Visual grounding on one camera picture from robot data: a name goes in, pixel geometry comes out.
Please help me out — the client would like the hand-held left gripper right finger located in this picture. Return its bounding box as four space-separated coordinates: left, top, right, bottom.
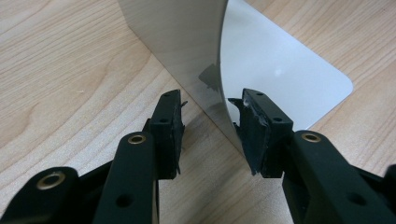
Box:
227 88 295 179

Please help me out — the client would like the expandable grey metal file rack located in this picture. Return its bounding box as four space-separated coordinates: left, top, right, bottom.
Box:
118 0 355 157

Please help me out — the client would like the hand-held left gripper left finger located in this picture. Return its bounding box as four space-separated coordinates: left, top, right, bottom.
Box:
143 89 189 181

